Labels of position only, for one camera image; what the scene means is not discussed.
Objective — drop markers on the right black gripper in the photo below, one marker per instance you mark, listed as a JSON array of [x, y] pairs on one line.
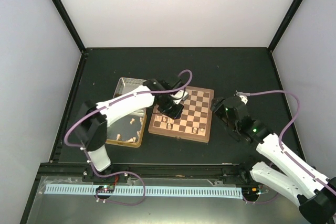
[[218, 107]]

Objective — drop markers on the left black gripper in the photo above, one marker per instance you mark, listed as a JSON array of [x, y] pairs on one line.
[[175, 115]]

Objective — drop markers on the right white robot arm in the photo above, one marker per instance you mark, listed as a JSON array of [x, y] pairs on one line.
[[311, 191]]

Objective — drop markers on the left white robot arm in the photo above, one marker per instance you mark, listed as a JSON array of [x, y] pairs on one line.
[[92, 132]]

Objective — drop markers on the cream chess pieces pile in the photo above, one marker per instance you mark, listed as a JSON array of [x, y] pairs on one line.
[[128, 128]]

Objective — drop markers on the right small circuit board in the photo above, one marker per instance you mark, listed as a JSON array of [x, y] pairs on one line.
[[257, 190]]

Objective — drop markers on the small circuit board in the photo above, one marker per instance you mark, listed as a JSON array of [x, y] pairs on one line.
[[257, 190], [105, 189]]

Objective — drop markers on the left small circuit board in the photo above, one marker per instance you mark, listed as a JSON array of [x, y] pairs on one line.
[[105, 189]]

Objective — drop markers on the wooden chessboard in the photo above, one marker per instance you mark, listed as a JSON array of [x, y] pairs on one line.
[[196, 113]]

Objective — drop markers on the gold tin box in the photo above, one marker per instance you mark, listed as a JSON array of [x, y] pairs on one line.
[[111, 131]]

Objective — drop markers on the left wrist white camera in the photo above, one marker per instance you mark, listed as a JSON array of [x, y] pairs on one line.
[[180, 96]]

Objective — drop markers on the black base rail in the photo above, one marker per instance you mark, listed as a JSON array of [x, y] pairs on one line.
[[228, 174]]

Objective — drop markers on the light blue slotted cable duct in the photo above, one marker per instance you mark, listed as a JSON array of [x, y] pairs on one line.
[[149, 191]]

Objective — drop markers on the right black frame post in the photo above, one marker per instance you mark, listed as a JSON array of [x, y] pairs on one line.
[[293, 8]]

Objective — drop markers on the black frame post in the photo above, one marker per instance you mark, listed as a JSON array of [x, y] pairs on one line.
[[69, 24], [293, 8]]

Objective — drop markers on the left black frame post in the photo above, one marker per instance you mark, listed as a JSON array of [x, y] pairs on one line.
[[69, 24]]

